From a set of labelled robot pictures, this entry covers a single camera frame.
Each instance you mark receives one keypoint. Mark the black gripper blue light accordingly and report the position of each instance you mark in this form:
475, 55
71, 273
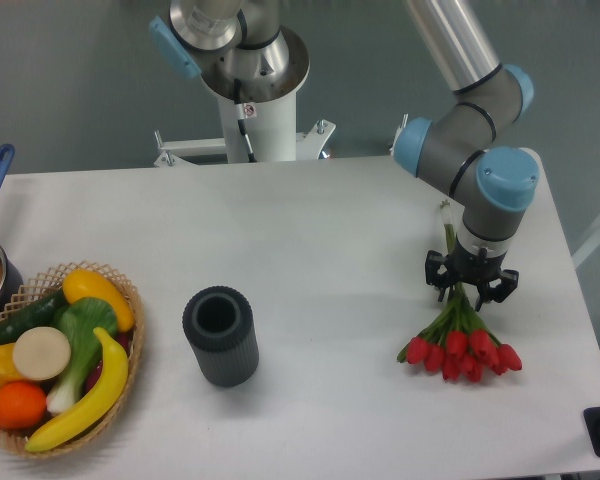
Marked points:
477, 269

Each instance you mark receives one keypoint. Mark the red tulip bouquet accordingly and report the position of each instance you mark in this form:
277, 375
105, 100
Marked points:
458, 343

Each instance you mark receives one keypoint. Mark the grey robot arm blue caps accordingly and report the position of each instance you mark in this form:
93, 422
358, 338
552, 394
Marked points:
255, 66

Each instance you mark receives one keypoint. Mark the white table clamp right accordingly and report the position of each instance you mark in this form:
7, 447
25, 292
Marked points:
312, 145

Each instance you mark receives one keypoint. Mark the white table clamp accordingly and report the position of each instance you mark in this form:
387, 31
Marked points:
181, 153
312, 145

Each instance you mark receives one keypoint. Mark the dark grey ribbed vase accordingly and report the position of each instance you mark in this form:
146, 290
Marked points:
218, 323

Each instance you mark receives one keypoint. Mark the white table clamp left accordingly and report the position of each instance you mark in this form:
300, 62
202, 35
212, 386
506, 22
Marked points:
181, 153

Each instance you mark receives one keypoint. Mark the dark red fruit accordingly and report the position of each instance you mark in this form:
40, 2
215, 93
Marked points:
124, 339

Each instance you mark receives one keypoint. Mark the yellow banana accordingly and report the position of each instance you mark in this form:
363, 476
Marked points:
93, 406

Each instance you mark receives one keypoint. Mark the green bok choy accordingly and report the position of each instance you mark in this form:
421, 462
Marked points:
77, 322

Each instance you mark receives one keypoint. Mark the yellow squash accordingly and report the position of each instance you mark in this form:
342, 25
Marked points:
82, 283

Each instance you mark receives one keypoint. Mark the green cucumber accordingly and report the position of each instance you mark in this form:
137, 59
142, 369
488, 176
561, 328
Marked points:
39, 313

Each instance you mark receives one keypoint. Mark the beige round slice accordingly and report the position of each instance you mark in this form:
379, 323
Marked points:
41, 353

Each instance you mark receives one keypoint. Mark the orange fruit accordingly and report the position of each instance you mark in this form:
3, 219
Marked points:
22, 405

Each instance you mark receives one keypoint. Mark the woven wicker basket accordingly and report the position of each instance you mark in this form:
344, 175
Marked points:
45, 283

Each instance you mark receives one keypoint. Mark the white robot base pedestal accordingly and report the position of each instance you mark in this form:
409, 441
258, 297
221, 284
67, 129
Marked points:
267, 130

